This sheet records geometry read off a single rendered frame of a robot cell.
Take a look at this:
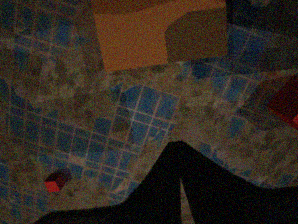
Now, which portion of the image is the small red cube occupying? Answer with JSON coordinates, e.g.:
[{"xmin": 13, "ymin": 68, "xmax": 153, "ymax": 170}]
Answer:
[{"xmin": 44, "ymin": 173, "xmax": 65, "ymax": 192}]

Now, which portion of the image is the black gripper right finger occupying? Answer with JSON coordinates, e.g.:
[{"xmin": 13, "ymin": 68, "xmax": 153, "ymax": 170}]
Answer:
[{"xmin": 176, "ymin": 141, "xmax": 298, "ymax": 224}]

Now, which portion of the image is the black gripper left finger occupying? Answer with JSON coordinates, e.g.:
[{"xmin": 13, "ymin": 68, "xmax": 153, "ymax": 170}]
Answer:
[{"xmin": 35, "ymin": 142, "xmax": 182, "ymax": 224}]

